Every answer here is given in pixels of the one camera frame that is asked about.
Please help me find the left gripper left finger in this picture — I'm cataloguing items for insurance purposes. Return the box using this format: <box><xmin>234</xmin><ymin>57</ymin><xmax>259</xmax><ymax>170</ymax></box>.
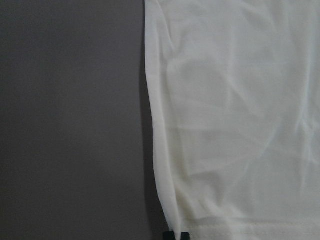
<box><xmin>162</xmin><ymin>231</ymin><xmax>176</xmax><ymax>240</ymax></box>

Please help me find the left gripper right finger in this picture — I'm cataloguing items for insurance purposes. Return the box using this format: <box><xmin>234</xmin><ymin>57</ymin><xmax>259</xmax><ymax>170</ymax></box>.
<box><xmin>180</xmin><ymin>232</ymin><xmax>190</xmax><ymax>240</ymax></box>

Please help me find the cream long-sleeve printed shirt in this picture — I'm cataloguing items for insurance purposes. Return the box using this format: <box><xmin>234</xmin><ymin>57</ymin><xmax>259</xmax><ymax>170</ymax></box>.
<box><xmin>144</xmin><ymin>0</ymin><xmax>320</xmax><ymax>240</ymax></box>

